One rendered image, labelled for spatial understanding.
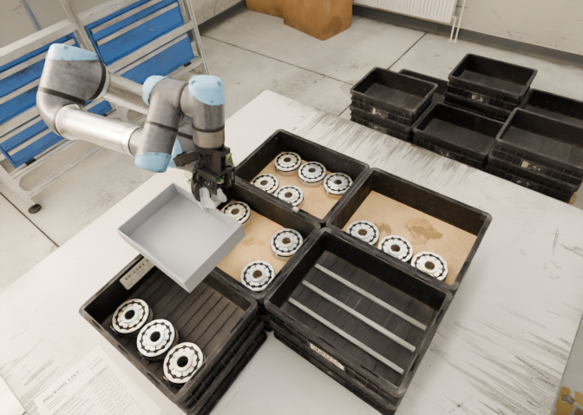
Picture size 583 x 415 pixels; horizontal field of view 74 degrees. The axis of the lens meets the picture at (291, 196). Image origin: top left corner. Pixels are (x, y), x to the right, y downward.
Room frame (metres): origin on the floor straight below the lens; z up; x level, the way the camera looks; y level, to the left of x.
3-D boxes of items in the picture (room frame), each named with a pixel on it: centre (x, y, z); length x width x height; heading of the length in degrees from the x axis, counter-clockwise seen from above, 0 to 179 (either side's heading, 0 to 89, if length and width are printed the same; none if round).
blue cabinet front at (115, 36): (2.75, 0.88, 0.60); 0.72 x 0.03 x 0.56; 137
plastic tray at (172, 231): (0.64, 0.30, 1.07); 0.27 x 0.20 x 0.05; 46
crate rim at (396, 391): (0.46, -0.13, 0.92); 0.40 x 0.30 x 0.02; 48
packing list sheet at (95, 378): (0.34, 0.62, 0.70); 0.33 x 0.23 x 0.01; 47
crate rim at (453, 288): (0.69, -0.33, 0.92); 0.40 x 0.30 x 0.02; 48
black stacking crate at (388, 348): (0.46, -0.13, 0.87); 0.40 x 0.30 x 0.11; 48
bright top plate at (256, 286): (0.61, 0.13, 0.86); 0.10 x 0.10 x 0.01
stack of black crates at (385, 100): (1.86, -0.64, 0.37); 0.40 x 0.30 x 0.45; 47
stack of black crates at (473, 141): (1.59, -0.94, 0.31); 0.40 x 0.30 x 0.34; 47
